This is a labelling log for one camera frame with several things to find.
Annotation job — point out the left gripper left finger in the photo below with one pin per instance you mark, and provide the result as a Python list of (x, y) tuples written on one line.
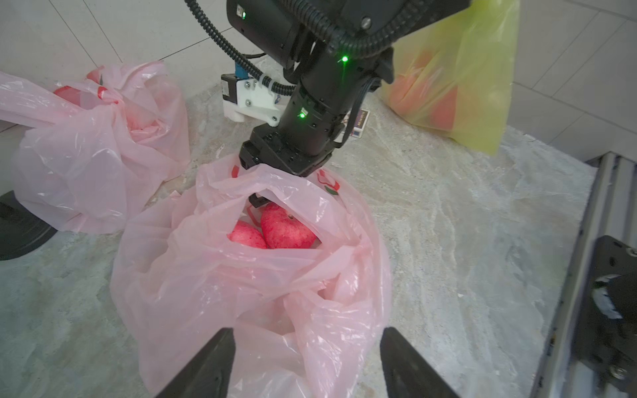
[(208, 373)]

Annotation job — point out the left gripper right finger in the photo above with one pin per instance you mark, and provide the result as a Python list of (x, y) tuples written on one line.
[(406, 373)]

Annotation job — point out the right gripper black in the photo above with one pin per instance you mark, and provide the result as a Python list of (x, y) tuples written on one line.
[(320, 114)]

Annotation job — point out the red apple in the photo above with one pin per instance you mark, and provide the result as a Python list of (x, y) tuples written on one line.
[(246, 234), (282, 230)]

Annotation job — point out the pink plastic bag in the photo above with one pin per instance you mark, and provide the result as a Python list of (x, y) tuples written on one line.
[(96, 150), (304, 320)]

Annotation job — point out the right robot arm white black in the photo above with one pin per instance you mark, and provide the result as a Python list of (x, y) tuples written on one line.
[(333, 53)]

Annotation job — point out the pink plastic bag back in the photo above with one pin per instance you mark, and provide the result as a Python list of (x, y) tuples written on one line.
[(96, 150)]

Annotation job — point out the yellow-green plastic bag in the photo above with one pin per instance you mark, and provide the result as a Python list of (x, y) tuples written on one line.
[(454, 78)]

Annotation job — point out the playing card deck box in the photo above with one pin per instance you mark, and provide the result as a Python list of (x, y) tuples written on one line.
[(358, 127)]

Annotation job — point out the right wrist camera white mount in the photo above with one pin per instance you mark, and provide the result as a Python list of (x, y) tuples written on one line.
[(245, 99)]

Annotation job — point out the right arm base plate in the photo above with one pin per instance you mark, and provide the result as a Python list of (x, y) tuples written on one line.
[(605, 337)]

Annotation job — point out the aluminium rail frame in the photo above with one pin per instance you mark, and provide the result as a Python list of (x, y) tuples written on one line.
[(611, 210)]

